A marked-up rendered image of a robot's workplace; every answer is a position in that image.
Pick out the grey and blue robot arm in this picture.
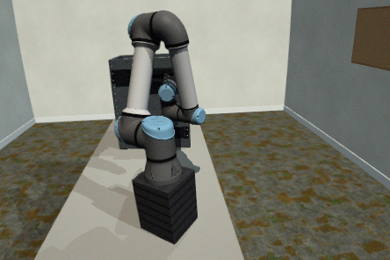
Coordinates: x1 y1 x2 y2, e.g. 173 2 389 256
114 11 206 185

